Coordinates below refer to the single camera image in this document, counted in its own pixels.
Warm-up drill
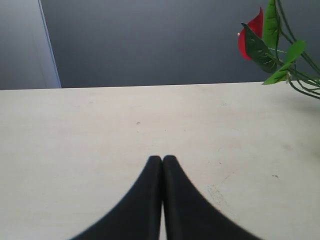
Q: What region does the artificial red flower plant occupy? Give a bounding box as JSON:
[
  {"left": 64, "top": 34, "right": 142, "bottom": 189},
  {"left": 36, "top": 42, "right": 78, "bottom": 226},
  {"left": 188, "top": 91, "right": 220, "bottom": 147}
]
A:
[{"left": 238, "top": 0, "right": 320, "bottom": 99}]

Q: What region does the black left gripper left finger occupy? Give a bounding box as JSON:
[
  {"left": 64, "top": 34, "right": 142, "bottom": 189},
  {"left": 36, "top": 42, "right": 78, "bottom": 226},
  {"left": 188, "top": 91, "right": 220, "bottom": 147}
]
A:
[{"left": 73, "top": 155, "right": 163, "bottom": 240}]

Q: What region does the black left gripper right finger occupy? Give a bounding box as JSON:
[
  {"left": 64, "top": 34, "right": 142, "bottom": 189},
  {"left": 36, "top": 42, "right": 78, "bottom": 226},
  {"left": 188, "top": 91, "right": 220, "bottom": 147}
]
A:
[{"left": 162, "top": 155, "right": 258, "bottom": 240}]

